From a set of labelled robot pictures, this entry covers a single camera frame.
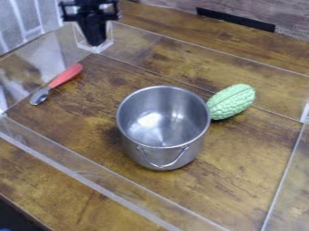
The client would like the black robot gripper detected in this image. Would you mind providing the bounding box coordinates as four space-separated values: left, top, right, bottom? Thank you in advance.
59 0 120 46

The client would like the orange handled metal spoon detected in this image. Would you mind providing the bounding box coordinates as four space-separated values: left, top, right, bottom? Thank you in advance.
29 63 83 106

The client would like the stainless steel pot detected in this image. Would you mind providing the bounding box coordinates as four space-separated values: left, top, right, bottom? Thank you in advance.
116 86 211 171

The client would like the green bitter melon toy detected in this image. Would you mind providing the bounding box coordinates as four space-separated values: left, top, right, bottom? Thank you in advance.
206 84 255 120

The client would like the clear acrylic enclosure wall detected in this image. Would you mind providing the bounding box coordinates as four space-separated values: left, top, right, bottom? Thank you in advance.
0 23 309 231

